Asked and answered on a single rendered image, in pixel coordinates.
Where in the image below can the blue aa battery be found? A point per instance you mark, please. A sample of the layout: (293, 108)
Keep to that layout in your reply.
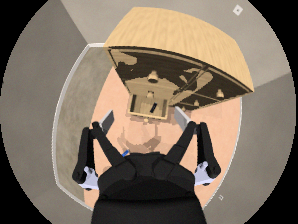
(126, 152)

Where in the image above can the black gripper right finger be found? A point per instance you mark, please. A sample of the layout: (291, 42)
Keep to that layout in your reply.
(207, 166)

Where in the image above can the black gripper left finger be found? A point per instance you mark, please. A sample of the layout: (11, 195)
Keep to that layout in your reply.
(83, 173)

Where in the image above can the small wooden chest of drawers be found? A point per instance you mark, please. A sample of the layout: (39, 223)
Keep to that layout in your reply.
(179, 34)

